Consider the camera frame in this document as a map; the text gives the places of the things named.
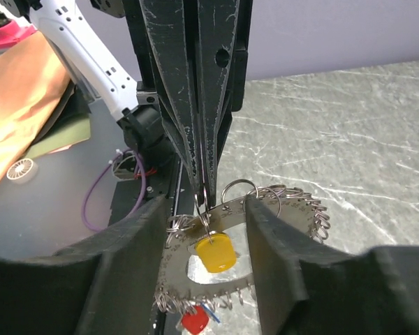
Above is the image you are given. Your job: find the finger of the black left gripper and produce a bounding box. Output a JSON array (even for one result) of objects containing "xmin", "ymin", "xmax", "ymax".
[
  {"xmin": 197, "ymin": 1, "xmax": 253, "ymax": 206},
  {"xmin": 140, "ymin": 1, "xmax": 200, "ymax": 195}
]

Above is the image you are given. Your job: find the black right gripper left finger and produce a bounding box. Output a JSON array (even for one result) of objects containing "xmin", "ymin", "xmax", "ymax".
[{"xmin": 0, "ymin": 196, "xmax": 168, "ymax": 334}]

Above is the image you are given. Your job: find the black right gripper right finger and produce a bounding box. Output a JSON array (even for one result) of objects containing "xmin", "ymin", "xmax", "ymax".
[{"xmin": 246, "ymin": 197, "xmax": 419, "ymax": 334}]

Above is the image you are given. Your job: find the red key tag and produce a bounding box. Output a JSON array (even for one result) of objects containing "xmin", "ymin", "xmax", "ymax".
[{"xmin": 180, "ymin": 306, "xmax": 210, "ymax": 334}]

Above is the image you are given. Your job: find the yellow key tag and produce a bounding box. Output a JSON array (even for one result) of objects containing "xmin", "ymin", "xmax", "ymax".
[{"xmin": 195, "ymin": 232, "xmax": 237, "ymax": 274}]

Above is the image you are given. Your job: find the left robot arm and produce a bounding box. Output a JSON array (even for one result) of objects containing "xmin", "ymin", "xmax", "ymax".
[{"xmin": 3, "ymin": 1, "xmax": 253, "ymax": 206}]

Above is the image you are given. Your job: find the white round fan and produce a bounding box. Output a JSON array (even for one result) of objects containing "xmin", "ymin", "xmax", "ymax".
[{"xmin": 6, "ymin": 158, "xmax": 38, "ymax": 184}]

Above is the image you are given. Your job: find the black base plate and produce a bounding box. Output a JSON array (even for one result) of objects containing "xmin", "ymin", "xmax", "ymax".
[{"xmin": 108, "ymin": 153, "xmax": 186, "ymax": 231}]

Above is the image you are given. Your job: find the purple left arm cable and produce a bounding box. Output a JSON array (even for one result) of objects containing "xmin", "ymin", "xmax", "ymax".
[{"xmin": 82, "ymin": 148, "xmax": 147, "ymax": 232}]

